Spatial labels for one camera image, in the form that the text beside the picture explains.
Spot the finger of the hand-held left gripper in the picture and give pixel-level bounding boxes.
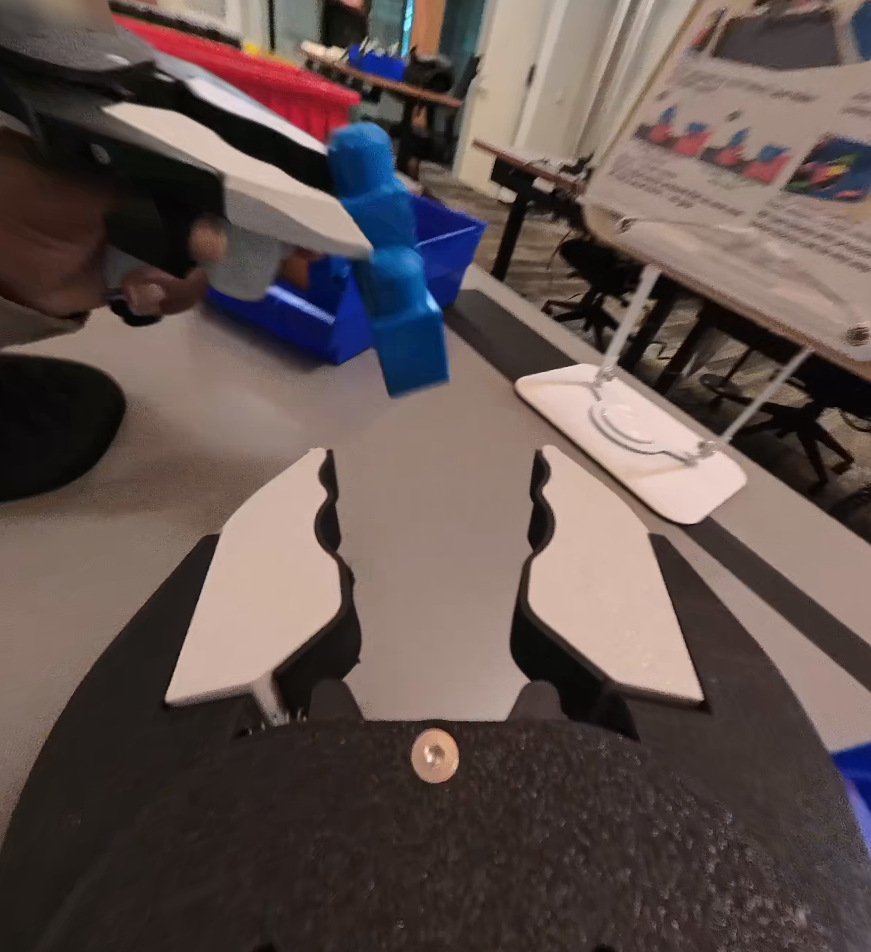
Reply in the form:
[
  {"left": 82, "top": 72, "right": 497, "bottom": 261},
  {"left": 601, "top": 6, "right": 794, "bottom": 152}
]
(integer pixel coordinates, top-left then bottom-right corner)
[
  {"left": 103, "top": 100, "right": 374, "bottom": 263},
  {"left": 153, "top": 54, "right": 334, "bottom": 188}
]

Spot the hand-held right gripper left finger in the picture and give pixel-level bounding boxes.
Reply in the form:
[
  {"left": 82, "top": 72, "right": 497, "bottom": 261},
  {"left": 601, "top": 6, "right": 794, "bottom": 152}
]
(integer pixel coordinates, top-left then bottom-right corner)
[{"left": 164, "top": 448, "right": 363, "bottom": 727}]

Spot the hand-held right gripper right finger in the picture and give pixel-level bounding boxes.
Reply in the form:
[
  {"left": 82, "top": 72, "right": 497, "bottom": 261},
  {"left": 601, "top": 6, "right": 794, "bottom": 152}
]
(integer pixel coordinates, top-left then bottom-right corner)
[{"left": 510, "top": 445, "right": 706, "bottom": 709}]

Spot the blue two-stud toy block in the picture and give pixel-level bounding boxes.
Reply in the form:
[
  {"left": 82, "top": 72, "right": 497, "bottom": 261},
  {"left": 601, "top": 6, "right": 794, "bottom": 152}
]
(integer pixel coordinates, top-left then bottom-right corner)
[{"left": 363, "top": 244, "right": 453, "bottom": 397}]

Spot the person's left hand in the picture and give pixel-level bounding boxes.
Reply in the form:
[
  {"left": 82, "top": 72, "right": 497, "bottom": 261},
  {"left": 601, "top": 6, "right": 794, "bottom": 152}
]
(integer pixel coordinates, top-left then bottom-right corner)
[{"left": 0, "top": 126, "right": 230, "bottom": 321}]

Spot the red plastic bin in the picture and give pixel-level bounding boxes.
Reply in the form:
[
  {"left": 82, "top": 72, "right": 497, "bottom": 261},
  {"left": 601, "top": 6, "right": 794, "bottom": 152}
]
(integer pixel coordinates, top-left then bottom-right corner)
[{"left": 112, "top": 13, "right": 363, "bottom": 144}]

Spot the wooden-top desk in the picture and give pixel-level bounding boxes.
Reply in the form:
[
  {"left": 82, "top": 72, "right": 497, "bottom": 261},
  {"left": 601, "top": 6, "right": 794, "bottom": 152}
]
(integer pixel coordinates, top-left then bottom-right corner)
[
  {"left": 472, "top": 137, "right": 594, "bottom": 281},
  {"left": 301, "top": 45, "right": 466, "bottom": 177}
]

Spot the black bag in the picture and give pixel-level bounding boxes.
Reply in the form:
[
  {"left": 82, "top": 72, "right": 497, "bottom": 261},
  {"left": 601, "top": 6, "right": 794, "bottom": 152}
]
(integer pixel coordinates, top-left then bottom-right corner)
[{"left": 406, "top": 52, "right": 456, "bottom": 95}]

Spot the black office chair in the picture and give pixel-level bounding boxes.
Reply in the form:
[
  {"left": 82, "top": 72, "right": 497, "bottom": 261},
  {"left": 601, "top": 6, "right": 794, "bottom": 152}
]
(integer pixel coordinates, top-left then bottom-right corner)
[{"left": 696, "top": 348, "right": 858, "bottom": 489}]

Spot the black mesh pad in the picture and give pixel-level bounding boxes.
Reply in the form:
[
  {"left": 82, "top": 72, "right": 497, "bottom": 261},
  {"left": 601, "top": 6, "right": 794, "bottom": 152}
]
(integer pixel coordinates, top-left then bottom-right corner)
[{"left": 0, "top": 356, "right": 128, "bottom": 508}]

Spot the black office chair base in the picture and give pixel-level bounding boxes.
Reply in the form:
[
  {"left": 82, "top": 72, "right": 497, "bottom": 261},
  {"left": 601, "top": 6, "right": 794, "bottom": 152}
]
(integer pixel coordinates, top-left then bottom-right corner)
[{"left": 541, "top": 237, "right": 679, "bottom": 373}]

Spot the printed instruction sheet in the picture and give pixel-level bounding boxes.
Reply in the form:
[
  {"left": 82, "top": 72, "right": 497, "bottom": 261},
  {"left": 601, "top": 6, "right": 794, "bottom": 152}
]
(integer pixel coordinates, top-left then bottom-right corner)
[{"left": 586, "top": 0, "right": 871, "bottom": 278}]

